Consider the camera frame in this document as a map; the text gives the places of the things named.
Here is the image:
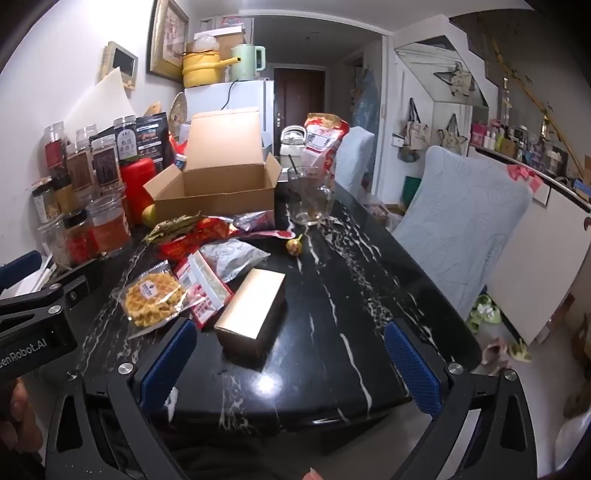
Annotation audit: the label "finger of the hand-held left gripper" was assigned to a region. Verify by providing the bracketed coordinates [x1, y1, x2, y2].
[0, 250, 43, 291]
[0, 259, 106, 320]

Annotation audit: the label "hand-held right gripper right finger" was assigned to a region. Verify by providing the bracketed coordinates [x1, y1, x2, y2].
[384, 320, 539, 480]

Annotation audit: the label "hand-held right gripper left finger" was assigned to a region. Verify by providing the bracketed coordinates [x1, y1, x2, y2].
[45, 318, 199, 480]

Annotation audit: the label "clear waffle packet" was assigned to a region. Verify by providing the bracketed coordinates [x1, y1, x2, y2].
[112, 261, 188, 340]

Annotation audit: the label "red and white snack packet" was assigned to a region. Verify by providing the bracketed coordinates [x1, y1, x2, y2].
[173, 250, 234, 329]

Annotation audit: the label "gold rectangular box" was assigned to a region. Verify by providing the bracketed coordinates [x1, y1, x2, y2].
[213, 268, 287, 360]

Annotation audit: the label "crinkled red snack packet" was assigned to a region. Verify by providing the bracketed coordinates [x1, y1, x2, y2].
[159, 233, 204, 264]

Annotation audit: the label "white patterned snack packet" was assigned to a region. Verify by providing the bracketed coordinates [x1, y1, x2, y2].
[199, 239, 271, 283]

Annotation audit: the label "small red snack packet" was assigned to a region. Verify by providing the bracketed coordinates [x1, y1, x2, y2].
[196, 217, 241, 241]

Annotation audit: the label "pink snack packet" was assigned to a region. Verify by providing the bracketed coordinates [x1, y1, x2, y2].
[240, 229, 289, 241]

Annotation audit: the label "silver foil snack packet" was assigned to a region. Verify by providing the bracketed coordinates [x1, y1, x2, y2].
[233, 210, 276, 234]

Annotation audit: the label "cardboard box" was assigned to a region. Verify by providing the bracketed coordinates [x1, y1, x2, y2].
[143, 107, 283, 229]

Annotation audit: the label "person's left hand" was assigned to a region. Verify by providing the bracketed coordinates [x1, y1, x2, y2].
[0, 376, 45, 452]

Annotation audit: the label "cluster of clear jars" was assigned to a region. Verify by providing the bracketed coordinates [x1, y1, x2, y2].
[31, 115, 139, 268]

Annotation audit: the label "red canister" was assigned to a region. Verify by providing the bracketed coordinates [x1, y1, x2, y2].
[121, 158, 155, 225]

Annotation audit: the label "white counter cabinet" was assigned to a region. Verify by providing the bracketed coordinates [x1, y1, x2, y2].
[468, 145, 591, 344]

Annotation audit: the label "black snack bag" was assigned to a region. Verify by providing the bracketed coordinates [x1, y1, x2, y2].
[135, 112, 171, 169]

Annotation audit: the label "green board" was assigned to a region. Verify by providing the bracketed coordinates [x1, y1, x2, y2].
[403, 175, 423, 206]

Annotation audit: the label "white foam board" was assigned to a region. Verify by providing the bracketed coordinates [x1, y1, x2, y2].
[65, 67, 139, 134]

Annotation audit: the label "glass mug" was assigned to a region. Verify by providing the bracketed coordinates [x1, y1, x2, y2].
[287, 166, 337, 226]

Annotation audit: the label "pink sticky notes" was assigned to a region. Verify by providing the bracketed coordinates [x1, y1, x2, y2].
[507, 165, 543, 192]

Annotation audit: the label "canvas tote bag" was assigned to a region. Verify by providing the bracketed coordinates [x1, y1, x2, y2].
[399, 98, 430, 162]
[438, 113, 469, 155]

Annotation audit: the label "large red and white bag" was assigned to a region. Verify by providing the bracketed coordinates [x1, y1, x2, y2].
[302, 113, 350, 174]

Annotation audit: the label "row of cosmetic bottles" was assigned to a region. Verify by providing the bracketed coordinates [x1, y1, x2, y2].
[471, 117, 571, 176]

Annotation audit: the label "white water jug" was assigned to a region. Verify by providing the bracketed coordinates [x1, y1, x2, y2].
[280, 126, 305, 160]

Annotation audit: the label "yellow pot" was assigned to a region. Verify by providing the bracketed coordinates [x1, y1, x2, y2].
[182, 51, 238, 88]

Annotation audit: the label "white fridge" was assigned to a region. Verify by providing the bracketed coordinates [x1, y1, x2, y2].
[185, 79, 274, 148]

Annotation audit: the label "framed picture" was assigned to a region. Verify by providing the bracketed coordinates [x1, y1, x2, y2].
[147, 0, 190, 84]

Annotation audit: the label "green electric kettle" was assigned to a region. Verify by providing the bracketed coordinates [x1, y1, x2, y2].
[230, 44, 267, 82]

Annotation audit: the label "brown door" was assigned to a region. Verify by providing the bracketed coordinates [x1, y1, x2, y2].
[274, 68, 325, 139]

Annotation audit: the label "wall intercom panel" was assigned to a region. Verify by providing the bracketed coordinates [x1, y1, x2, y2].
[98, 41, 139, 90]

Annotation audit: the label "star wall decoration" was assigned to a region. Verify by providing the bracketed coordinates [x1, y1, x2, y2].
[434, 62, 476, 95]

